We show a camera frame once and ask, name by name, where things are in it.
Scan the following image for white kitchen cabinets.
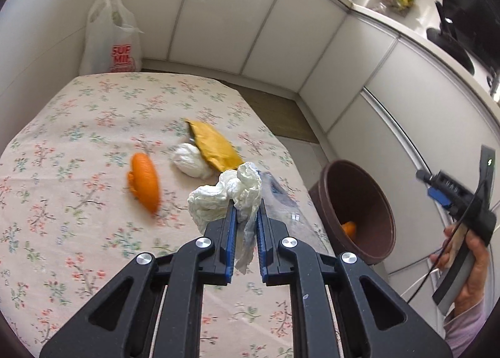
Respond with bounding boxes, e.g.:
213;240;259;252
109;0;500;276

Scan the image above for brown plastic bin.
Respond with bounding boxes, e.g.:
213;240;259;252
308;160;396;266

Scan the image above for black wok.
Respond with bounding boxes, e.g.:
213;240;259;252
426;1;476;73

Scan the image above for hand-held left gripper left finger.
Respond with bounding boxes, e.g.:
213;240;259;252
39;201;238;358

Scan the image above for white tissue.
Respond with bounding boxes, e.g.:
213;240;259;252
172;142;216;179
187;162;263;276

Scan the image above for white kitchen countertop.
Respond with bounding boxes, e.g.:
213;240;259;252
273;0;500;117

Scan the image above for person's right forearm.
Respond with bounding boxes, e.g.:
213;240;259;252
443;296;487;358

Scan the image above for yellow snack packet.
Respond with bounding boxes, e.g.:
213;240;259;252
183;119;245;173

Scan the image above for person's right hand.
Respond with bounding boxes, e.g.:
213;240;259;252
430;223;491;316

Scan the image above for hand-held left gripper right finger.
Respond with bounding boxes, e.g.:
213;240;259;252
256;200;454;358

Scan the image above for clear plastic wrapper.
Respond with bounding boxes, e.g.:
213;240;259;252
262;171;313;237

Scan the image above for white plastic shopping bag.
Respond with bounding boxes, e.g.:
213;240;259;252
80;0;143;75

